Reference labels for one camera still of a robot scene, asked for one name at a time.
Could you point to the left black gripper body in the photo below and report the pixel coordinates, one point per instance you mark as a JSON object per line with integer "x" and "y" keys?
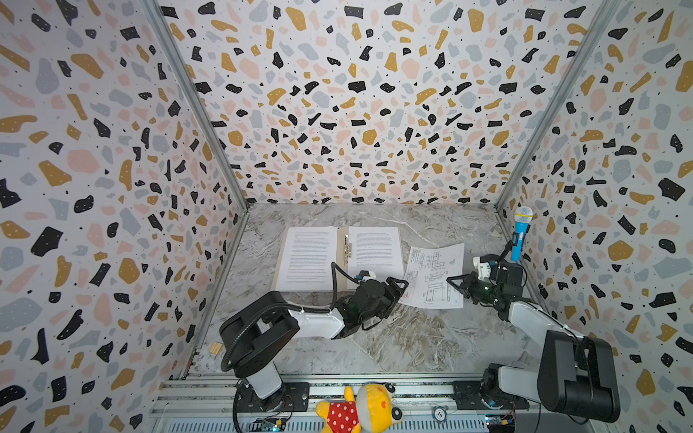
{"x": 384, "y": 301}

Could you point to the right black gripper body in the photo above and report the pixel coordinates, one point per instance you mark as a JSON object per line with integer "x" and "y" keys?
{"x": 468, "y": 284}

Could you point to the white text sheet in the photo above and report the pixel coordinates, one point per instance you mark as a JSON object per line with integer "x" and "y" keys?
{"x": 305, "y": 258}
{"x": 377, "y": 250}

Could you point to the beige manila folder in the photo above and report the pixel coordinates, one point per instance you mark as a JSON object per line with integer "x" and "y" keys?
{"x": 338, "y": 268}

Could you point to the white diagram sheet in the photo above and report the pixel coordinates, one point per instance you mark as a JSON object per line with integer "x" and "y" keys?
{"x": 427, "y": 272}

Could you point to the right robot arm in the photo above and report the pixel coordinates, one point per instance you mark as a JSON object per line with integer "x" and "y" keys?
{"x": 576, "y": 375}

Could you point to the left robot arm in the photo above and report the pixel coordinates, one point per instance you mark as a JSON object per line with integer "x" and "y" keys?
{"x": 254, "y": 336}

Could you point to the blue toy microphone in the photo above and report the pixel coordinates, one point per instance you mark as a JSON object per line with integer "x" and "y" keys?
{"x": 522, "y": 217}

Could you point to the yellow plush toy red dress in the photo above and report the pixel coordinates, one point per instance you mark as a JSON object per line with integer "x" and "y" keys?
{"x": 371, "y": 409}

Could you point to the right circuit board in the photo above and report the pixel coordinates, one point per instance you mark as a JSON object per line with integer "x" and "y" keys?
{"x": 500, "y": 423}

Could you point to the left green circuit board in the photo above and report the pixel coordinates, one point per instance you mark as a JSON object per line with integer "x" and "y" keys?
{"x": 271, "y": 424}

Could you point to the small wooden block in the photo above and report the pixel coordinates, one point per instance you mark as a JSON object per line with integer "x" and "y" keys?
{"x": 216, "y": 348}

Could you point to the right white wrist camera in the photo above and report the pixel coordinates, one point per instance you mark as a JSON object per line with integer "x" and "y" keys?
{"x": 484, "y": 270}

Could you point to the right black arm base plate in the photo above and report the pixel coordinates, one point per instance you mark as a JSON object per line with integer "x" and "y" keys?
{"x": 468, "y": 397}

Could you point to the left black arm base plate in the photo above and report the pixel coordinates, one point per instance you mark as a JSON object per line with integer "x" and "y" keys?
{"x": 291, "y": 396}

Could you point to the aluminium front rail frame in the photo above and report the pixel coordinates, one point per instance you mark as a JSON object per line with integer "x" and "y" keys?
{"x": 410, "y": 402}

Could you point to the right aluminium corner post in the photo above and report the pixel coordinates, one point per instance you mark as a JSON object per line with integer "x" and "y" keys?
{"x": 605, "y": 13}

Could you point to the aluminium corner post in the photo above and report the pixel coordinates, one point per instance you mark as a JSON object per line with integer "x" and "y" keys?
{"x": 154, "y": 15}
{"x": 605, "y": 13}

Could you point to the left aluminium corner post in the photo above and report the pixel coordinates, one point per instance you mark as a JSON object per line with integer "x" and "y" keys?
{"x": 154, "y": 15}

